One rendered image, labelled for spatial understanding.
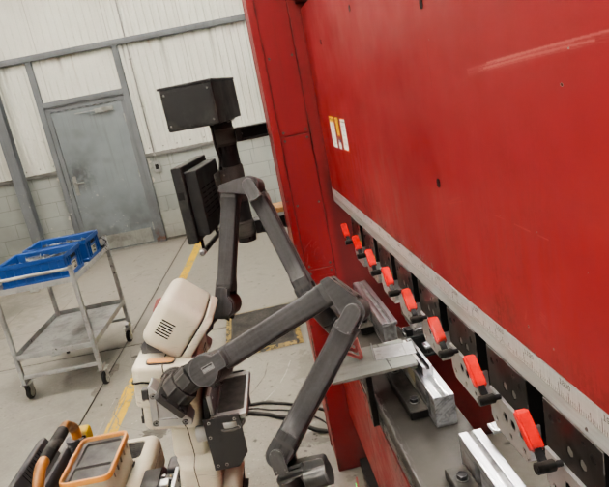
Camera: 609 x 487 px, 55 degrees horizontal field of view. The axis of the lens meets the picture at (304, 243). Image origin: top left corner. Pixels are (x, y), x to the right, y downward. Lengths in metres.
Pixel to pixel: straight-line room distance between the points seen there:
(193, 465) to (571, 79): 1.42
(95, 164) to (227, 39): 2.60
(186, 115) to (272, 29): 0.53
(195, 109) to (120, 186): 6.38
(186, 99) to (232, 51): 6.01
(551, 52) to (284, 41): 1.86
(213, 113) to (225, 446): 1.48
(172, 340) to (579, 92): 1.19
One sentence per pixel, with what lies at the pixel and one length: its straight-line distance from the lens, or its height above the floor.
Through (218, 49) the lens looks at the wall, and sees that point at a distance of 8.69.
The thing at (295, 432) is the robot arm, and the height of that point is 1.10.
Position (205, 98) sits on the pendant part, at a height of 1.87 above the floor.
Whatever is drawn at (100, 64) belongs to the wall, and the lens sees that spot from 8.96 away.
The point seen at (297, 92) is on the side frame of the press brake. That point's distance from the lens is 2.53.
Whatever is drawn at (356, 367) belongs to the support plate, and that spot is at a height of 1.00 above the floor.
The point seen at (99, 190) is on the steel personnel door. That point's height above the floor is 0.91.
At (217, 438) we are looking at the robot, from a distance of 1.70.
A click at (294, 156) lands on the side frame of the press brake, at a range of 2.54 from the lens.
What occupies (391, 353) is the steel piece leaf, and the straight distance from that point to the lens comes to 1.89.
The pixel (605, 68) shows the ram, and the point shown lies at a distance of 0.68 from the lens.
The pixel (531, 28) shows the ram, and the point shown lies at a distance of 0.80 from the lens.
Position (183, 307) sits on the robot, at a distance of 1.58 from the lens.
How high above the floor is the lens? 1.86
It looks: 15 degrees down
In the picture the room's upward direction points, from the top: 11 degrees counter-clockwise
